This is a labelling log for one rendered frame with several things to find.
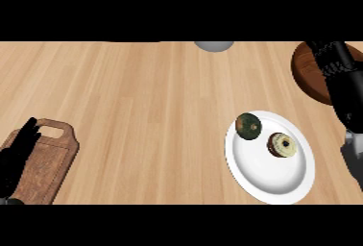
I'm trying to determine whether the brown wooden bowl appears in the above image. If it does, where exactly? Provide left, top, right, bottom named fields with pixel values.
left=290, top=41, right=363, bottom=107

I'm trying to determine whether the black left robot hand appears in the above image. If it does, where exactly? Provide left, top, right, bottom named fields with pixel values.
left=0, top=116, right=44, bottom=201

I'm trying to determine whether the grey round object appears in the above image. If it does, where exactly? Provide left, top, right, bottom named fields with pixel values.
left=193, top=40, right=236, bottom=54

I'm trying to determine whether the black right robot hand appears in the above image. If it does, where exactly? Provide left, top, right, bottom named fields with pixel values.
left=304, top=40, right=363, bottom=133

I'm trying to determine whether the white oval plate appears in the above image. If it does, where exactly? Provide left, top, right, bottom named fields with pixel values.
left=222, top=110, right=317, bottom=206

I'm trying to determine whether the brown wooden cutting board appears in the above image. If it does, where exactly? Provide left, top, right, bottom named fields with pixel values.
left=0, top=117, right=81, bottom=206

